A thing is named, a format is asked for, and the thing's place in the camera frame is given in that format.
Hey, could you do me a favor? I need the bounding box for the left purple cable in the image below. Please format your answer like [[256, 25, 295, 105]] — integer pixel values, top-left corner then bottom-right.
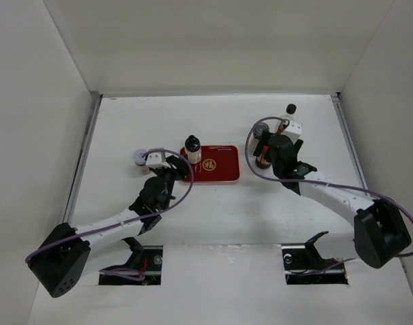
[[24, 147, 195, 281]]

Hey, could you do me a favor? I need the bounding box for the red lacquer tray gold emblem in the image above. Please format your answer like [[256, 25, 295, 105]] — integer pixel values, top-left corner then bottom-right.
[[192, 146, 240, 183]]

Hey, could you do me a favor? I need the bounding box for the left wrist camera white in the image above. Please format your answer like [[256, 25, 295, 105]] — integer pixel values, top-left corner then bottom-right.
[[146, 150, 170, 169]]

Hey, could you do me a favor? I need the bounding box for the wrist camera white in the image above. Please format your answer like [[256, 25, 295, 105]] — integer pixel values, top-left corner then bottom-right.
[[146, 150, 170, 169], [281, 120, 303, 144]]

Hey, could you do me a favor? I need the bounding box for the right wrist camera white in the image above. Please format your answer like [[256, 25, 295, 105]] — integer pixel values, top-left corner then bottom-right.
[[281, 120, 303, 144]]

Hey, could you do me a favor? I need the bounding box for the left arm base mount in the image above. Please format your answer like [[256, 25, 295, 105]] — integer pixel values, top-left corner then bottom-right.
[[98, 237, 164, 286]]

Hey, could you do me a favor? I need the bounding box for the red lid sauce jar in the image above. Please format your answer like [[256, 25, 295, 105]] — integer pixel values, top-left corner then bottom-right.
[[255, 146, 271, 169]]

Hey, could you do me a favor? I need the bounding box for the tall clear bottle black cap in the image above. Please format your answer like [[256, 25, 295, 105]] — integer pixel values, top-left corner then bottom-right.
[[276, 104, 297, 134]]

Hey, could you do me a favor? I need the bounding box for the jar with white pink lid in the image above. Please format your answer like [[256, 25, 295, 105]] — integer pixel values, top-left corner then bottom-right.
[[133, 149, 150, 175]]

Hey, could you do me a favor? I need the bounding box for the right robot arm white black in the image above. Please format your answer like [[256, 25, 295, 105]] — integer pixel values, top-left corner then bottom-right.
[[254, 131, 412, 269]]

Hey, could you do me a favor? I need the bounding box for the white bottle black cap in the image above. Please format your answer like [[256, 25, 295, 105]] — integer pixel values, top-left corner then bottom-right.
[[184, 135, 202, 165]]

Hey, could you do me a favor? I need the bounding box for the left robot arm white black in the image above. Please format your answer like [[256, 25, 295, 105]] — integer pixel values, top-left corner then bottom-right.
[[25, 149, 194, 298]]

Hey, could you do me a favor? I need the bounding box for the jar with dark grey lid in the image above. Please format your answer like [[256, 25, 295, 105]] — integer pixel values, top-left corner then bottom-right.
[[252, 122, 269, 140]]

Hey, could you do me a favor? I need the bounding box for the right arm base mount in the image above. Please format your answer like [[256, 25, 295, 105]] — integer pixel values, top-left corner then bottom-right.
[[281, 231, 355, 285]]

